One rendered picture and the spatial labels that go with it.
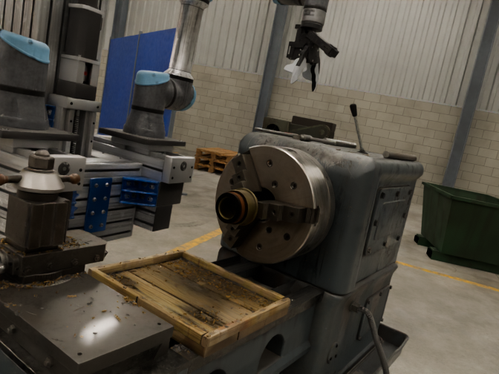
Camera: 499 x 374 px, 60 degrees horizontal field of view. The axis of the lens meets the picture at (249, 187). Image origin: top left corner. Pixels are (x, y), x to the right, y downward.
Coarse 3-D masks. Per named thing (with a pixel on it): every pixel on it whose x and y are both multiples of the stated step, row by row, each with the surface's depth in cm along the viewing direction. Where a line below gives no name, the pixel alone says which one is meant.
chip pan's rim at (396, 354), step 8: (384, 328) 172; (392, 328) 171; (384, 336) 172; (392, 336) 170; (400, 336) 169; (408, 336) 166; (400, 344) 168; (368, 352) 157; (400, 352) 167; (360, 360) 150; (392, 360) 157; (352, 368) 144
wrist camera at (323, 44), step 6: (312, 30) 138; (312, 36) 137; (318, 36) 135; (318, 42) 135; (324, 42) 134; (324, 48) 134; (330, 48) 133; (336, 48) 134; (330, 54) 134; (336, 54) 135
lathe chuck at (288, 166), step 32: (256, 160) 115; (288, 160) 109; (224, 192) 121; (288, 192) 110; (320, 192) 109; (224, 224) 122; (256, 224) 116; (288, 224) 110; (320, 224) 110; (256, 256) 116; (288, 256) 110
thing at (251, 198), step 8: (232, 192) 103; (240, 192) 104; (248, 192) 106; (224, 200) 107; (232, 200) 109; (240, 200) 102; (248, 200) 103; (256, 200) 105; (216, 208) 105; (224, 208) 107; (232, 208) 109; (240, 208) 101; (248, 208) 103; (256, 208) 105; (224, 216) 104; (232, 216) 108; (240, 216) 102; (248, 216) 104; (240, 224) 108
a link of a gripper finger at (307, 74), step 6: (312, 66) 144; (318, 66) 144; (306, 72) 147; (312, 72) 144; (318, 72) 145; (306, 78) 148; (312, 78) 146; (318, 78) 146; (312, 84) 147; (312, 90) 148
